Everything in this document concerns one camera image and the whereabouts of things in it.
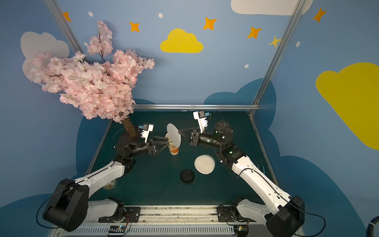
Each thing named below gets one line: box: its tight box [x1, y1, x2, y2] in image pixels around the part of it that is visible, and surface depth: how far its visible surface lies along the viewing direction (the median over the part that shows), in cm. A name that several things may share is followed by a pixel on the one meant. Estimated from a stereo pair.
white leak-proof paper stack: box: [193, 154, 216, 175], surface depth 95 cm
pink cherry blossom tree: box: [26, 20, 155, 138], surface depth 63 cm
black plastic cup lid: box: [180, 168, 195, 184], surface depth 88 cm
